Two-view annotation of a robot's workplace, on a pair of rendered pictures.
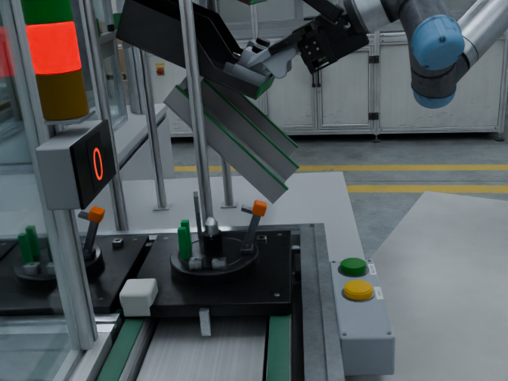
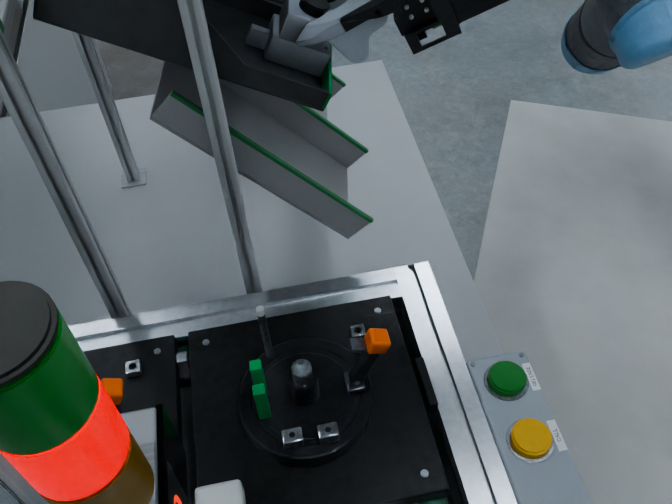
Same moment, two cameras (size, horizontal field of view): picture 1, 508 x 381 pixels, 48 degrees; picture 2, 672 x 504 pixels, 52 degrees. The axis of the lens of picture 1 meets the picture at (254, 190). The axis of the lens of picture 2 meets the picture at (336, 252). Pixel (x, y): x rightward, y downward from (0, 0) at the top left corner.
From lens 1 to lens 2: 0.52 m
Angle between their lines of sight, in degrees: 31
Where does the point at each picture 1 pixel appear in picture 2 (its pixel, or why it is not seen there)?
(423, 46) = (641, 49)
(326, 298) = (491, 460)
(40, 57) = (49, 486)
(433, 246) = (553, 232)
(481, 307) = (644, 359)
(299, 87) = not seen: outside the picture
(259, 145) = (304, 126)
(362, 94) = not seen: outside the picture
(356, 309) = (538, 481)
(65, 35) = (97, 435)
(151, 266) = (210, 423)
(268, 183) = (342, 216)
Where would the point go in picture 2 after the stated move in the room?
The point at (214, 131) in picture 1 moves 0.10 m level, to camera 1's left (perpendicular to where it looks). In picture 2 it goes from (249, 155) to (157, 176)
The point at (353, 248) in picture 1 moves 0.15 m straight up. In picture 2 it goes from (447, 249) to (456, 173)
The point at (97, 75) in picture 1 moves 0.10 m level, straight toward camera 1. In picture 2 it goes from (24, 112) to (53, 176)
